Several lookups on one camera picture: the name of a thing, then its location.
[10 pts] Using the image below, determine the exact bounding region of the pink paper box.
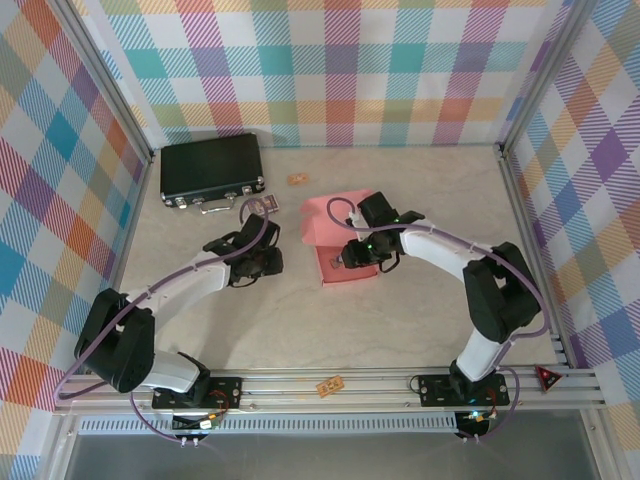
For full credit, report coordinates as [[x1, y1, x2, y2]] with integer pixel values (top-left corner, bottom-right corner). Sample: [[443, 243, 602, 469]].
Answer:
[[301, 188, 380, 287]]

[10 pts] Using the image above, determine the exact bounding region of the small purple printed card box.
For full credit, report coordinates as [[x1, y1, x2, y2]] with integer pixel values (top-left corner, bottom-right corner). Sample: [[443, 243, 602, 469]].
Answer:
[[248, 194, 280, 217]]

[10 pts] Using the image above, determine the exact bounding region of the black briefcase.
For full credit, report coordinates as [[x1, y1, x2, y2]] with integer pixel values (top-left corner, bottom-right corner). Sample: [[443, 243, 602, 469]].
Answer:
[[158, 132, 267, 216]]

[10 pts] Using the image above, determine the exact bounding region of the orange printed tag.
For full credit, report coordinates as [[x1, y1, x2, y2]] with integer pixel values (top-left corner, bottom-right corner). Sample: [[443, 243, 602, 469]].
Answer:
[[314, 377, 345, 399]]

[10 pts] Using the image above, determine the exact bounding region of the black power connector board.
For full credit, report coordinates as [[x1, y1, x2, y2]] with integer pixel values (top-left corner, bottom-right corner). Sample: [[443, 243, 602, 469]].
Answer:
[[457, 410, 494, 436], [172, 414, 221, 434]]

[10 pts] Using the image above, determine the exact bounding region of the grey metal panel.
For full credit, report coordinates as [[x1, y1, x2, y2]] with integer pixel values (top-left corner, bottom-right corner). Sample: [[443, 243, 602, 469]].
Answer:
[[64, 433, 601, 480]]

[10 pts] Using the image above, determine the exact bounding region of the red triangle sign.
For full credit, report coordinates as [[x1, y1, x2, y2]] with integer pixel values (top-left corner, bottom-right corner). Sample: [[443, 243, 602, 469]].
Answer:
[[534, 363, 564, 391]]

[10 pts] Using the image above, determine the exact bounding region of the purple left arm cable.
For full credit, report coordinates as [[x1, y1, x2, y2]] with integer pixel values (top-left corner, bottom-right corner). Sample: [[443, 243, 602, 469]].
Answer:
[[57, 197, 281, 446]]

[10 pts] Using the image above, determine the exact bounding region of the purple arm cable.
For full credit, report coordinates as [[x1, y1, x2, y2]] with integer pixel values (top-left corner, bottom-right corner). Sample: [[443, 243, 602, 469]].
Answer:
[[57, 197, 281, 446], [327, 196, 551, 444]]

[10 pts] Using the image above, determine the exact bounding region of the aluminium side rail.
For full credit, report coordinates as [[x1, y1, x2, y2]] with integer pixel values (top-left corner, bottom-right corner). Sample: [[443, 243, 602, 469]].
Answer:
[[497, 144, 571, 369], [89, 149, 154, 374]]

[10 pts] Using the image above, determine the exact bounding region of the aluminium frame rail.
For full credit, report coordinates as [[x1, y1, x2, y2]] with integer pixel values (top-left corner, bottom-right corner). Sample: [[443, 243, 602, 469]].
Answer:
[[53, 368, 607, 415]]

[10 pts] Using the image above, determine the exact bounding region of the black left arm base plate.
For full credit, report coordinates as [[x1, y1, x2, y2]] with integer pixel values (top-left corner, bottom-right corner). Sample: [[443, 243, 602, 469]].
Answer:
[[152, 375, 244, 409]]

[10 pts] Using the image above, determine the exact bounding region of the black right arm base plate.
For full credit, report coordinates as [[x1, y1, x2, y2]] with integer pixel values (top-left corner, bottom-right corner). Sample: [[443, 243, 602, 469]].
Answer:
[[417, 372, 511, 406]]

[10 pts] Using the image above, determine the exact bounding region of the slotted grey cable duct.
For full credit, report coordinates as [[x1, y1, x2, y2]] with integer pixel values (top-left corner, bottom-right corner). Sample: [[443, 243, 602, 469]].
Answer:
[[78, 418, 459, 435]]

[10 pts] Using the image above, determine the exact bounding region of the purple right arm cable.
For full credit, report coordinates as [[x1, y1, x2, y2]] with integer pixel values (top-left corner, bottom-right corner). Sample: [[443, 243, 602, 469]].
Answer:
[[327, 196, 551, 444]]

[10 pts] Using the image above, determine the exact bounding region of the aluminium frame post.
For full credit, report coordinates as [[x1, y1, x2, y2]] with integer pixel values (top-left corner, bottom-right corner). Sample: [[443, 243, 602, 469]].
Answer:
[[499, 0, 596, 156], [49, 0, 155, 166]]

